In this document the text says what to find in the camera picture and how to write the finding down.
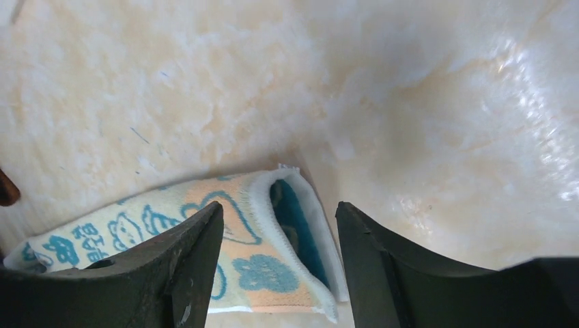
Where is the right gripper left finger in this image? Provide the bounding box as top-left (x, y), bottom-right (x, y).
top-left (1, 202), bottom-right (224, 327)

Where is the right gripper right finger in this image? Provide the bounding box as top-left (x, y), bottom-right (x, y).
top-left (335, 202), bottom-right (578, 327)

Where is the brown towel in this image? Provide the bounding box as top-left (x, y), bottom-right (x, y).
top-left (0, 170), bottom-right (21, 207)

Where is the teal rabbit pattern towel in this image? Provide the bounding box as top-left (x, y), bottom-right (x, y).
top-left (3, 165), bottom-right (349, 323)

